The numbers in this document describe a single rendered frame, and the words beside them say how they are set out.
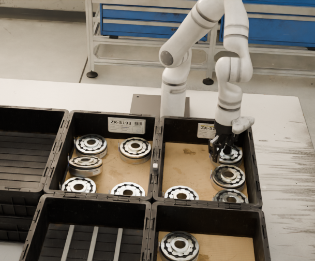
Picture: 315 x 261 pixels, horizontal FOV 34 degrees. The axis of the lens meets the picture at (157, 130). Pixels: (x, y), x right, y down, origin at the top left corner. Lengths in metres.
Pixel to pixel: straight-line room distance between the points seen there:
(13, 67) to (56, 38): 0.53
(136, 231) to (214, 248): 0.22
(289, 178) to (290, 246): 0.32
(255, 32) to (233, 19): 2.04
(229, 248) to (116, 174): 0.43
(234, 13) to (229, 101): 0.25
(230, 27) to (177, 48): 0.33
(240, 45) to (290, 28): 2.09
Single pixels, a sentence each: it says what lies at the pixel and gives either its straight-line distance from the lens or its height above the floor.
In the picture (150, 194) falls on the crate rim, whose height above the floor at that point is 0.93.
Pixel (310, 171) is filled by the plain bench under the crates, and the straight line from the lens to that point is 1.94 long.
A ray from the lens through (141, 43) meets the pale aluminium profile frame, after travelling 3.54.
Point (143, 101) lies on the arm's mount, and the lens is 2.09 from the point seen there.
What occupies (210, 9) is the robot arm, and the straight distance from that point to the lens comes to 1.65.
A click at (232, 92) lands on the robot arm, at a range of 1.49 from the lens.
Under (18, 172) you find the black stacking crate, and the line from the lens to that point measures 1.67.
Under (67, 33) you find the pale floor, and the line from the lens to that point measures 4.32.
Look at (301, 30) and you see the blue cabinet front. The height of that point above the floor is 0.44.
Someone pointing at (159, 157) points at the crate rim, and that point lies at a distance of 1.55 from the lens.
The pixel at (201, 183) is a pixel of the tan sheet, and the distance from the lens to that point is 1.61.
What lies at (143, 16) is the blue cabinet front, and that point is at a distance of 3.47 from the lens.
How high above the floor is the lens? 1.92
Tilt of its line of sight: 37 degrees down
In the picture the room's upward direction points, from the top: 3 degrees clockwise
